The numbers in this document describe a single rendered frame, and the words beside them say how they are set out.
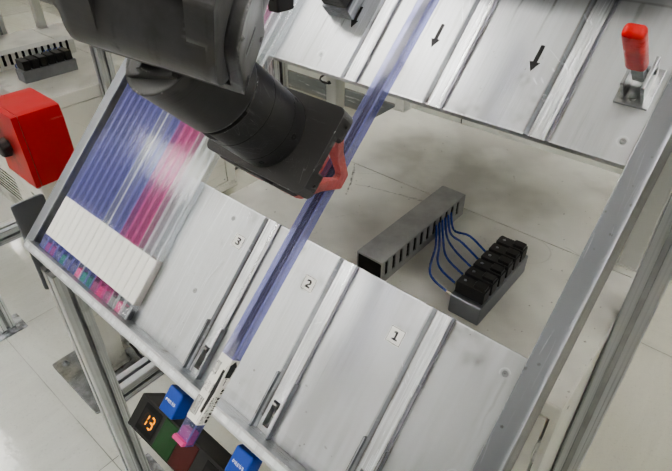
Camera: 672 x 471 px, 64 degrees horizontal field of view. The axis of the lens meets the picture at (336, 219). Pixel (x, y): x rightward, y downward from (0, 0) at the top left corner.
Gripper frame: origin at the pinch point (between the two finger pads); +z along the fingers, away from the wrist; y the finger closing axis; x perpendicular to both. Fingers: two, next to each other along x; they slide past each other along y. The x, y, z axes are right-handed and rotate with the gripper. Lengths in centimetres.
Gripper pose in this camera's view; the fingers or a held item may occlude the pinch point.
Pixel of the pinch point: (331, 174)
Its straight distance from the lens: 45.7
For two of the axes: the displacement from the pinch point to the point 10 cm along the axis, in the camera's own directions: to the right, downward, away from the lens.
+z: 4.6, 2.8, 8.4
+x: -4.8, 8.8, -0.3
